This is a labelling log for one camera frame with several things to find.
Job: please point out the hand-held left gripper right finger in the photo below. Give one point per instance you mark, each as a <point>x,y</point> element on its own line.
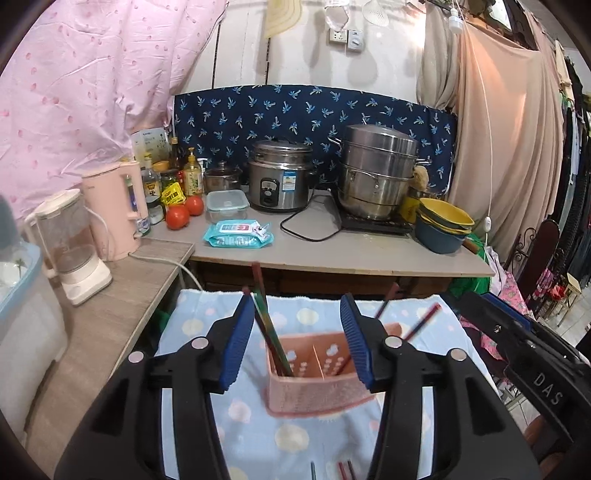
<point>355,341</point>

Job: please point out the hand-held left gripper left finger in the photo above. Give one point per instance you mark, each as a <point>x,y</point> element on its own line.
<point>238,341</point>

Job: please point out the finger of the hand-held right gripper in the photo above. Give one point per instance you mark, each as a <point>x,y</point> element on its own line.
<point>489,314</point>

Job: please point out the dark maroon chopstick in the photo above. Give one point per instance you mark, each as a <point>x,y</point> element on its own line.
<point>270,344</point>

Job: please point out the chopsticks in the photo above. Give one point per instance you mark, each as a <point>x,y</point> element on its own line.
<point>257,281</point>

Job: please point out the pink perforated utensil basket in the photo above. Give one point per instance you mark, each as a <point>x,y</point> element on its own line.
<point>314,397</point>

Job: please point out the pink floral cloth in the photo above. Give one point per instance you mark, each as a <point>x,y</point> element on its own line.
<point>508,295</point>

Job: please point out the green cloth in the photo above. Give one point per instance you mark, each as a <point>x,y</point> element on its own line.
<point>466,281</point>

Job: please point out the dark wooden chair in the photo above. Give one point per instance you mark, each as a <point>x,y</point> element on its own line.
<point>540,258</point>

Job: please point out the small wooden stool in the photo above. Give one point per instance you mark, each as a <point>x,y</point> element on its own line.
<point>571,286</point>

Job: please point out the blue bowl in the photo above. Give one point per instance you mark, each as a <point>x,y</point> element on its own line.
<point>438,242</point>

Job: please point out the grey board side table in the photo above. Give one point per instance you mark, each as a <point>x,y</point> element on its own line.
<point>369,254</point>

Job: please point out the yellow bowl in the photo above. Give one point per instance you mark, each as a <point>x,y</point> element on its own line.
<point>443,227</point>
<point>445,213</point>

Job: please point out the blue wet wipes pack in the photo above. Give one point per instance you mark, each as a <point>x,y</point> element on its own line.
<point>235,227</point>
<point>231,242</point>

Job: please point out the light blue dotted tablecloth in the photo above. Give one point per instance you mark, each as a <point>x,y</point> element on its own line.
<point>300,434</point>

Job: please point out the black induction cooktop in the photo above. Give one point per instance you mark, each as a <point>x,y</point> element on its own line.
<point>369,227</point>

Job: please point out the glass food container blue lid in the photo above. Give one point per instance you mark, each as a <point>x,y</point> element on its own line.
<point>226,205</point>

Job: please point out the wooden counter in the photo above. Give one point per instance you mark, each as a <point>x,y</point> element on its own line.
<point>101,323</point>

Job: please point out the red tomato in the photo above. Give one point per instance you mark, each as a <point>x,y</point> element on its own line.
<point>178,217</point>
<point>195,206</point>

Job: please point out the tan loofah sponge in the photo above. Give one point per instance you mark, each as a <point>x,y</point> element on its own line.
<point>419,177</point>

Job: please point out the yellow packet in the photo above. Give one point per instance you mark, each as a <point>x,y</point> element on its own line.
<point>173,197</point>

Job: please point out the stainless steel rice cooker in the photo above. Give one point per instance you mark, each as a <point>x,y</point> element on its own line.
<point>277,184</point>

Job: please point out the small pot glass lid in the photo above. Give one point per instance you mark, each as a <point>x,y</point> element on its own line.
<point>221,180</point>

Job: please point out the yellow oil bottle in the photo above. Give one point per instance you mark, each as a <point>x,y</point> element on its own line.
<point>193,175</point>

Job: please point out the stainless steel steamer pot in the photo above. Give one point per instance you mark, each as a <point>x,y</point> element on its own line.
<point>378,170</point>

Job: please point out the row of hanging clothes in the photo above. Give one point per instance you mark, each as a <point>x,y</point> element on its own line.
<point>577,161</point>

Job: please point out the beige curtain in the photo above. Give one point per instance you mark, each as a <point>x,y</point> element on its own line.
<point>503,138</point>

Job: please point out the pink electric kettle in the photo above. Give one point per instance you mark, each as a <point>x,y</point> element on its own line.
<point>113,212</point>

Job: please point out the clear labelled bottle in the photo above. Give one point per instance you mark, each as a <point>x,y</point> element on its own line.
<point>148,182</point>

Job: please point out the white blender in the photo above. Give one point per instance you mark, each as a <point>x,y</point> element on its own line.
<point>69,249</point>

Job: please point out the dark sauce bottle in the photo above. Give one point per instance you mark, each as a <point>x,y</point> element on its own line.
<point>174,157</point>

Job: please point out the translucent storage box blue lid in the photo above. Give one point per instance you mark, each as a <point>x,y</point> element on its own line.
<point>23,323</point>

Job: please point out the white carton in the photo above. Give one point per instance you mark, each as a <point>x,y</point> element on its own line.
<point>150,143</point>

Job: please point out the navy printed cloth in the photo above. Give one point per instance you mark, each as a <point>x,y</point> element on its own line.
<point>300,115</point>

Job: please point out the pink printed sheet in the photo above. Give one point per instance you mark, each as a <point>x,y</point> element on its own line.
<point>92,92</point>

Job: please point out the white slotted skimmer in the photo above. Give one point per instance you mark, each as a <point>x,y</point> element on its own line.
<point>374,11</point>

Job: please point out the white wall switch box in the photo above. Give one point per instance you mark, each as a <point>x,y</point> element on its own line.
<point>354,39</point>

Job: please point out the white wall socket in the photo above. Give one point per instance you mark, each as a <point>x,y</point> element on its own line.
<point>337,35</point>

